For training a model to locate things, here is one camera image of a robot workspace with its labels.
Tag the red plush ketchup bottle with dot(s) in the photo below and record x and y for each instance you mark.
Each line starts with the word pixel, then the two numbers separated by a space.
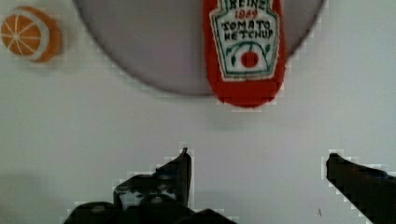
pixel 245 50

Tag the grey oval plate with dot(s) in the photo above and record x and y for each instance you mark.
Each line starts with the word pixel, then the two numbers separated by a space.
pixel 159 43

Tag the orange slice toy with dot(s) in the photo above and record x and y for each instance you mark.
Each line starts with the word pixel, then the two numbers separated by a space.
pixel 31 34

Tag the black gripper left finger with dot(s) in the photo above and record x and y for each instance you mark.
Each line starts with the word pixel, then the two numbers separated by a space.
pixel 171 180

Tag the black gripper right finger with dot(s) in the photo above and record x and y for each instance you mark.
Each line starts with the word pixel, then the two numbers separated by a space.
pixel 371 191

